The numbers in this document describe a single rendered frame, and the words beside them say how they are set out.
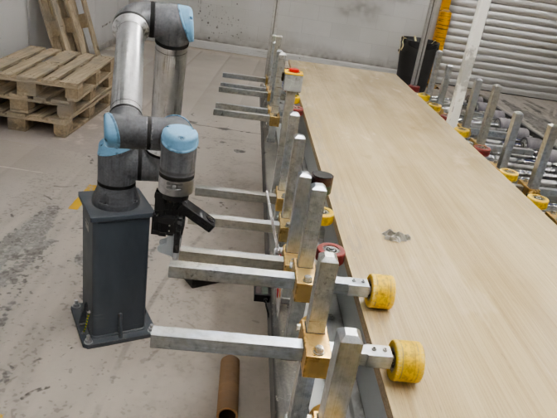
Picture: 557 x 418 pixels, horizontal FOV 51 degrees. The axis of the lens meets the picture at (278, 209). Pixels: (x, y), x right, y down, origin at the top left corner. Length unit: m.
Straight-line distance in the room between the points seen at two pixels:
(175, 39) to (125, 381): 1.33
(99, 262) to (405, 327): 1.43
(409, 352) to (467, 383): 0.16
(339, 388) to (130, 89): 1.06
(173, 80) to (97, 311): 1.04
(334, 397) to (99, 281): 1.70
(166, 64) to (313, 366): 1.29
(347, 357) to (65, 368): 1.80
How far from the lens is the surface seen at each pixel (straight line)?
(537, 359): 1.43
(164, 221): 1.53
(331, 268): 1.08
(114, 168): 2.33
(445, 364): 1.30
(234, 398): 2.31
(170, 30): 2.02
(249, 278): 1.33
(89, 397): 2.41
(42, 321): 2.81
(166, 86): 2.13
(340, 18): 9.44
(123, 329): 2.67
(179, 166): 1.46
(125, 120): 1.57
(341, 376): 0.90
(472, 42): 3.23
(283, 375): 1.47
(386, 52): 9.58
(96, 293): 2.53
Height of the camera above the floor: 1.64
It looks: 24 degrees down
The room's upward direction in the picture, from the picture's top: 9 degrees clockwise
